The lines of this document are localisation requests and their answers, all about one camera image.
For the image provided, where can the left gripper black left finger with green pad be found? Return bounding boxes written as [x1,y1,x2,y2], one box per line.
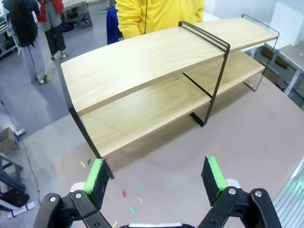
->
[33,158,114,228]

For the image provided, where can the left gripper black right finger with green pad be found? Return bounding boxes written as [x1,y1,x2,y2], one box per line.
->
[197,155,282,228]

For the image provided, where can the person right forearm yellow sleeve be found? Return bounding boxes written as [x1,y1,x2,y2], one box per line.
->
[115,0,143,40]

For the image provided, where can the person left forearm yellow sleeve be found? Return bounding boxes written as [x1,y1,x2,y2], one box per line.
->
[190,0,205,24]

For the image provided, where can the black bag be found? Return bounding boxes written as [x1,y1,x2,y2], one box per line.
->
[0,190,30,209]

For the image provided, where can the cardboard box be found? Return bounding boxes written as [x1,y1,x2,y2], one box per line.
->
[0,126,21,155]

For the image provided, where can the grey side table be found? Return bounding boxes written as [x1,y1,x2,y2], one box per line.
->
[242,44,304,98]

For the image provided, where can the blue garment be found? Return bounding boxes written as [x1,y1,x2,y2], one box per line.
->
[106,8,124,46]

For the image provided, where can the person red jacket black trousers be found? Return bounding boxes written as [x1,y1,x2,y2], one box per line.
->
[35,0,68,60]

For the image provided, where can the long-haired person grey trousers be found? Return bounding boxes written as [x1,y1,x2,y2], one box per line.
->
[4,0,48,84]

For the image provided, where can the grey step stool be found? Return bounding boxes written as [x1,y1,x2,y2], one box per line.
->
[78,9,94,29]

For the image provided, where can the background workbench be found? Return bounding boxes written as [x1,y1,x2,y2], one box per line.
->
[0,13,21,57]

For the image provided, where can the person torso yellow hoodie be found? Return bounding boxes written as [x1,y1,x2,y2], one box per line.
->
[115,0,205,40]

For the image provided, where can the thin floor cable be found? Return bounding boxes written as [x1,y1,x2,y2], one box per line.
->
[0,99,41,205]

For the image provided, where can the aluminium profile rail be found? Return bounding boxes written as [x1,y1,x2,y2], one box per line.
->
[272,157,304,228]

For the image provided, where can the dark metal stand frame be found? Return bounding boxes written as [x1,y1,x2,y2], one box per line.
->
[0,153,26,193]

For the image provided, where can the two-tier wooden shelf black frame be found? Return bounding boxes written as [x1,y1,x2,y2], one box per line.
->
[55,13,279,179]

